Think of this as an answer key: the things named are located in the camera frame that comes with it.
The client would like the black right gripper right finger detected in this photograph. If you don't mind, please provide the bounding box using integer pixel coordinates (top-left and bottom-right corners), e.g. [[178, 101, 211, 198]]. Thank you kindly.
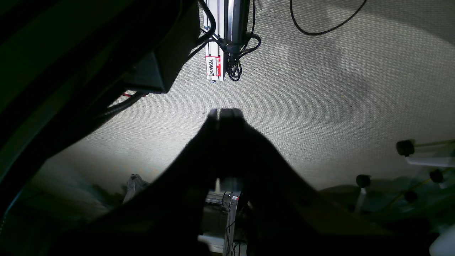
[[218, 108, 427, 256]]

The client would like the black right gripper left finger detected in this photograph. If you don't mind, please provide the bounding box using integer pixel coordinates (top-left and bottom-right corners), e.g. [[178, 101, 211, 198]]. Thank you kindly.
[[53, 109, 218, 256]]

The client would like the black robot base housing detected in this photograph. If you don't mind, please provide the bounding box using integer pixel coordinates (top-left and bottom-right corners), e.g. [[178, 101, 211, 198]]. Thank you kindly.
[[1, 0, 200, 190]]

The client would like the aluminium frame leg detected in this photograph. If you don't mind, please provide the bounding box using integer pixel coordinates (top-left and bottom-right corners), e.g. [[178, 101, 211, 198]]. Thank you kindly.
[[199, 191, 247, 256]]

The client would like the black bundled cable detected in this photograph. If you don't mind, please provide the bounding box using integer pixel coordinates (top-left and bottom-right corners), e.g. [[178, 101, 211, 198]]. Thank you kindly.
[[224, 33, 262, 82]]

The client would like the black cable on carpet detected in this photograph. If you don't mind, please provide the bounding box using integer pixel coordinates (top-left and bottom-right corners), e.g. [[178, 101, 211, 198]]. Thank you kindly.
[[290, 0, 367, 36]]

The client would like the aluminium frame post with label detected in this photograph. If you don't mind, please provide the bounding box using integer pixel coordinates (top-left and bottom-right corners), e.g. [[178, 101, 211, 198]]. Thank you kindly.
[[201, 0, 255, 82]]

